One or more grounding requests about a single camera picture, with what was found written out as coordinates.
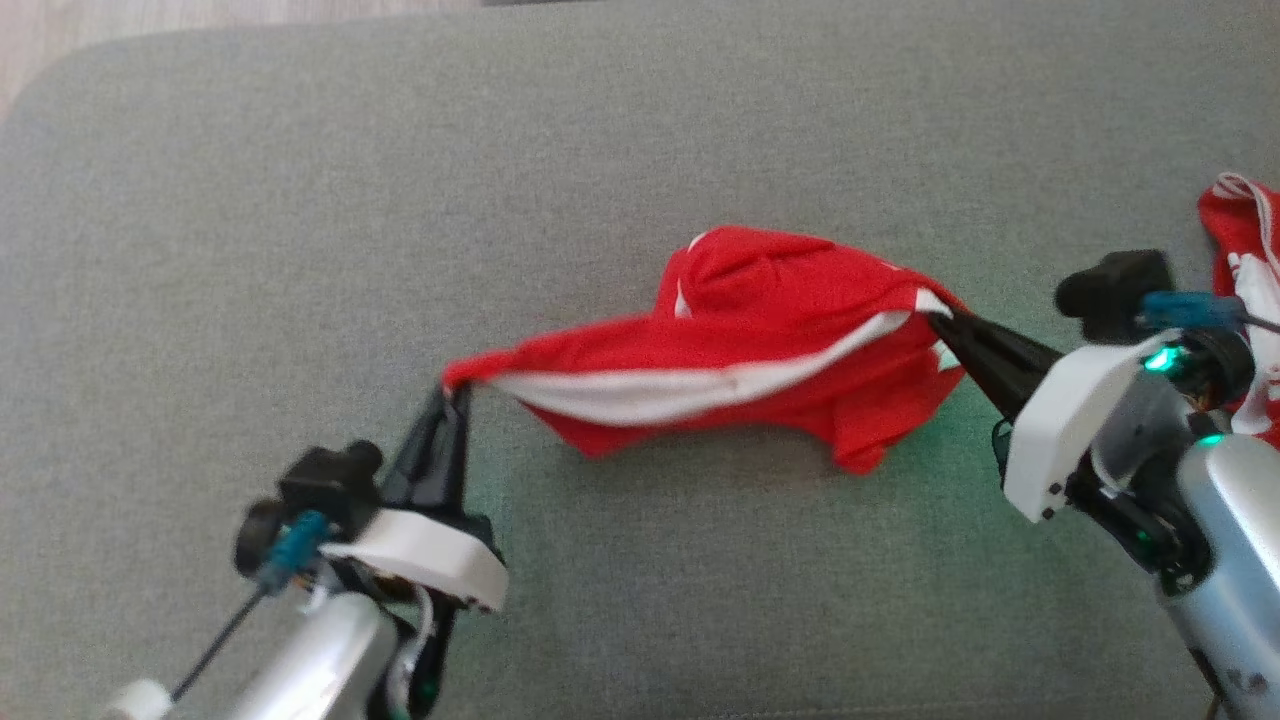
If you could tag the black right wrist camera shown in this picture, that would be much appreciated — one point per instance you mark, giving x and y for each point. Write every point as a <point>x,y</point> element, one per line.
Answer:
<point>1110,290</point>

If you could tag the red polo shirt white collar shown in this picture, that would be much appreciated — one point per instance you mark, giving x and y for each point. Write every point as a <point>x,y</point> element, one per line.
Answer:
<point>1235,225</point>

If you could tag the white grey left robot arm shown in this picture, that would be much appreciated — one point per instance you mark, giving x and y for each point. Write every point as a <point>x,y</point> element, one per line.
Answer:
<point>320,650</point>

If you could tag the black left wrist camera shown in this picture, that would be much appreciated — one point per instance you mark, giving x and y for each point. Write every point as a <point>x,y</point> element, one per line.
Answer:
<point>330,480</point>

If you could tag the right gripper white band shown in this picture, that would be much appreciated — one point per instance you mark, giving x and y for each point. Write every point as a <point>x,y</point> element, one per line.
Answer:
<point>1065,420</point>

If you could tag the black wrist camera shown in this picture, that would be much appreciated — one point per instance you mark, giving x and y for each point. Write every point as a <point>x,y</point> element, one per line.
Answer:
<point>330,480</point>
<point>1110,290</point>

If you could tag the red shorts white side stripe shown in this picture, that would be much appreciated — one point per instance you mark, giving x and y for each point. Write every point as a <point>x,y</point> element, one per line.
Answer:
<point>760,300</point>

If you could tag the grey fabric sofa seat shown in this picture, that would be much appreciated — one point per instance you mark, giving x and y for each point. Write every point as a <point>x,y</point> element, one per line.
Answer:
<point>300,250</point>

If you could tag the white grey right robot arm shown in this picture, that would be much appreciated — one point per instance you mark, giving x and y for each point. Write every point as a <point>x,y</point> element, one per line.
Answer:
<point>1230,520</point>

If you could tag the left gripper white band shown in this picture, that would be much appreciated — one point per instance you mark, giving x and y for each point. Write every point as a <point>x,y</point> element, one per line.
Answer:
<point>430,550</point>

